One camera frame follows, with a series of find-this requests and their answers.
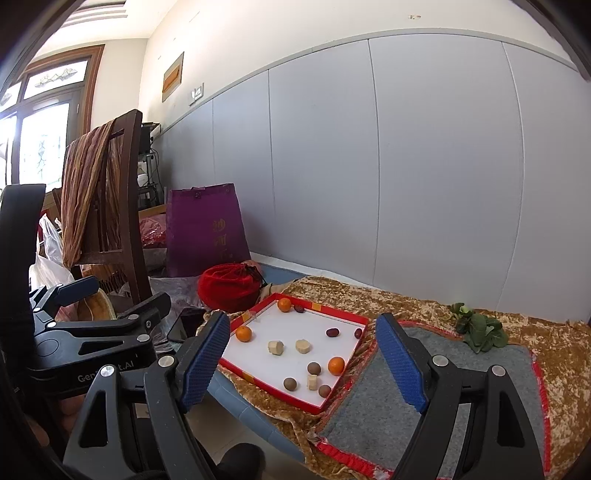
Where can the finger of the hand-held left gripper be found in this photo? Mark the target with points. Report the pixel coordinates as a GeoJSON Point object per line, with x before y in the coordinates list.
{"type": "Point", "coordinates": [138, 316]}
{"type": "Point", "coordinates": [74, 290]}

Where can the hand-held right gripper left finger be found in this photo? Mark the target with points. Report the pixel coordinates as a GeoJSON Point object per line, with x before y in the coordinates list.
{"type": "Point", "coordinates": [203, 364]}

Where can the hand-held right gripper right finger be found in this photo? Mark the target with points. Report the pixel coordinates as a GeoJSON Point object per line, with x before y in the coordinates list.
{"type": "Point", "coordinates": [401, 364]}

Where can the orange mandarin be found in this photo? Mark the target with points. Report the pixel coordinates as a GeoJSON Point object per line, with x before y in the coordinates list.
{"type": "Point", "coordinates": [284, 304]}
{"type": "Point", "coordinates": [336, 365]}
{"type": "Point", "coordinates": [244, 333]}

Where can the red tray white inside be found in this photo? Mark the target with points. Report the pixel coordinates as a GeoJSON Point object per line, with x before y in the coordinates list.
{"type": "Point", "coordinates": [277, 323]}

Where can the beige woven item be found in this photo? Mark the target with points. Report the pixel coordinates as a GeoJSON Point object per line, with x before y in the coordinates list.
{"type": "Point", "coordinates": [97, 304]}

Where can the white plastic bag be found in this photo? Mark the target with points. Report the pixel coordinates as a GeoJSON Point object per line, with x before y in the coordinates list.
{"type": "Point", "coordinates": [48, 258]}

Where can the black phone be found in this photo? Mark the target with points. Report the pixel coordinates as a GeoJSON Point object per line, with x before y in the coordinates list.
{"type": "Point", "coordinates": [182, 327]}

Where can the grey plastic sheet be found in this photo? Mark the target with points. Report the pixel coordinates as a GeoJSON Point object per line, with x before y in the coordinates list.
{"type": "Point", "coordinates": [180, 288]}

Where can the grey felt mat red border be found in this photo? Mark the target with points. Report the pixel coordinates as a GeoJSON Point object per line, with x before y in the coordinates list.
{"type": "Point", "coordinates": [364, 415]}

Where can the gold velvet blanket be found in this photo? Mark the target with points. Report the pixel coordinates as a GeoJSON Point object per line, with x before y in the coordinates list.
{"type": "Point", "coordinates": [392, 300]}

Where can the green leafy vegetable bunch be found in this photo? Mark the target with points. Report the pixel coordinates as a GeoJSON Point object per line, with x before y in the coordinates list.
{"type": "Point", "coordinates": [480, 330]}

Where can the red plastic bag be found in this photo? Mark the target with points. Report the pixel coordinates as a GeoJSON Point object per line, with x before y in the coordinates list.
{"type": "Point", "coordinates": [154, 230]}

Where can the striped brown cloth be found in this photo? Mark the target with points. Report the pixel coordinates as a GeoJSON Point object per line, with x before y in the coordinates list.
{"type": "Point", "coordinates": [83, 194]}

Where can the dark wooden chair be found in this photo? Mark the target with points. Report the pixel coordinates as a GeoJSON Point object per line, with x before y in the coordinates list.
{"type": "Point", "coordinates": [131, 207]}

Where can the dark round object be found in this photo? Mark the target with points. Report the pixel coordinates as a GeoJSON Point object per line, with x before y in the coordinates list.
{"type": "Point", "coordinates": [240, 461]}

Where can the purple fabric bag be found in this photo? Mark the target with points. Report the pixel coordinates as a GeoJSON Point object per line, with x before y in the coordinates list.
{"type": "Point", "coordinates": [203, 230]}

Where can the reddish apple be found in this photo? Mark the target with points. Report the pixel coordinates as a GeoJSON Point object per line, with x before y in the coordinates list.
{"type": "Point", "coordinates": [253, 264]}

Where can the wooden framed window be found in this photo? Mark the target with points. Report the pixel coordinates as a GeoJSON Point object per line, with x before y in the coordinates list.
{"type": "Point", "coordinates": [46, 115]}

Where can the wall socket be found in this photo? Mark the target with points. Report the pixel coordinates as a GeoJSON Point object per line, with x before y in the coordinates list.
{"type": "Point", "coordinates": [197, 92]}

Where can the framed wall picture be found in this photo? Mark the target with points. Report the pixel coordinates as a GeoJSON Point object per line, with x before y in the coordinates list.
{"type": "Point", "coordinates": [173, 76]}

